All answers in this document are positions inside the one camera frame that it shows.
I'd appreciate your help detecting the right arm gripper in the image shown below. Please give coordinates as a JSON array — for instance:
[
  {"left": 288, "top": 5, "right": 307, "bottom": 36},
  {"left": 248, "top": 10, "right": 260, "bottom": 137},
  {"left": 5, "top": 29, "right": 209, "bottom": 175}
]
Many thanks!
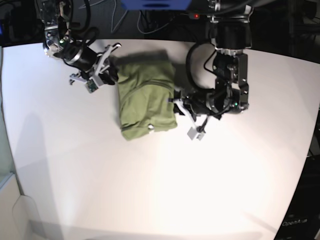
[{"left": 68, "top": 42, "right": 122, "bottom": 86}]

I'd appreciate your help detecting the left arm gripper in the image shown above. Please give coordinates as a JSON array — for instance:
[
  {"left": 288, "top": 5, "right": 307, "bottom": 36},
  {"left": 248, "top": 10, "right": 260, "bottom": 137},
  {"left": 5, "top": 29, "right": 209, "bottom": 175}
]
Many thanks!
[{"left": 168, "top": 91, "right": 224, "bottom": 134}]

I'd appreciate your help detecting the green T-shirt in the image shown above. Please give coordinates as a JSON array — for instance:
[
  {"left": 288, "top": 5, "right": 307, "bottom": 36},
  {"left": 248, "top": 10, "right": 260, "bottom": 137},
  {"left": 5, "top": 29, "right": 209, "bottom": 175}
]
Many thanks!
[{"left": 115, "top": 50, "right": 178, "bottom": 141}]

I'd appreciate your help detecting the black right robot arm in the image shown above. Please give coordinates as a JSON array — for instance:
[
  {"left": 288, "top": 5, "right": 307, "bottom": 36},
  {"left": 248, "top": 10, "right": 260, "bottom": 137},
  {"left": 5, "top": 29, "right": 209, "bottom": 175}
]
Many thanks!
[{"left": 40, "top": 0, "right": 122, "bottom": 93}]

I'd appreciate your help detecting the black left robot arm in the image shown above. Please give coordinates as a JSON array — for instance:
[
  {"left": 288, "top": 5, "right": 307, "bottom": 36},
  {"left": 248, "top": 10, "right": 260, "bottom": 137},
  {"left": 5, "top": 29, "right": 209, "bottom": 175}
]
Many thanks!
[{"left": 114, "top": 0, "right": 254, "bottom": 141}]

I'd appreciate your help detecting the blue box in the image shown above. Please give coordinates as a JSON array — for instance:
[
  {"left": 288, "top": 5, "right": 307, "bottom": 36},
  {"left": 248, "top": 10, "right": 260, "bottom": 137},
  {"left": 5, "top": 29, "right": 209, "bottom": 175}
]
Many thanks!
[{"left": 121, "top": 0, "right": 192, "bottom": 11}]

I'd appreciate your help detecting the black power strip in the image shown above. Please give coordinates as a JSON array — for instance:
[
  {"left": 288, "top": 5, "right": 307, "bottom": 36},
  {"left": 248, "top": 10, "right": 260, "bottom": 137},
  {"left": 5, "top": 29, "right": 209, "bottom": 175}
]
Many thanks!
[{"left": 187, "top": 11, "right": 210, "bottom": 21}]

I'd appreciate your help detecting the black OpenArm base box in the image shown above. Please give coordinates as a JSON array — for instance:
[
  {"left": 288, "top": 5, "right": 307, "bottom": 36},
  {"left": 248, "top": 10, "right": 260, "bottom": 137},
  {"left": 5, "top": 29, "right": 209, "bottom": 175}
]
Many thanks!
[{"left": 274, "top": 155, "right": 320, "bottom": 240}]

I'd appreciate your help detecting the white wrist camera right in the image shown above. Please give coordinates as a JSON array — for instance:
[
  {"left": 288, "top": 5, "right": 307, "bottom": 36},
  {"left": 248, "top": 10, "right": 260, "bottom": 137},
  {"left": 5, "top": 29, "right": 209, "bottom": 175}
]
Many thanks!
[{"left": 85, "top": 79, "right": 104, "bottom": 94}]

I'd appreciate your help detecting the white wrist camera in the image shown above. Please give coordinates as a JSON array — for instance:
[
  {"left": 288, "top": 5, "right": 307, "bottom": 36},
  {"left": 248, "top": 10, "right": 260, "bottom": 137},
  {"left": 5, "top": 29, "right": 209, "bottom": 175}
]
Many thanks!
[
  {"left": 85, "top": 79, "right": 104, "bottom": 94},
  {"left": 187, "top": 127, "right": 206, "bottom": 141}
]

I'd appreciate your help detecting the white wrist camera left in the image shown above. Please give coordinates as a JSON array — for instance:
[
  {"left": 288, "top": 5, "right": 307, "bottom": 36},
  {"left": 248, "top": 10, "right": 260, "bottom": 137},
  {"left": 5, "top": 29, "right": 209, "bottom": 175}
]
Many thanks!
[{"left": 187, "top": 127, "right": 206, "bottom": 141}]

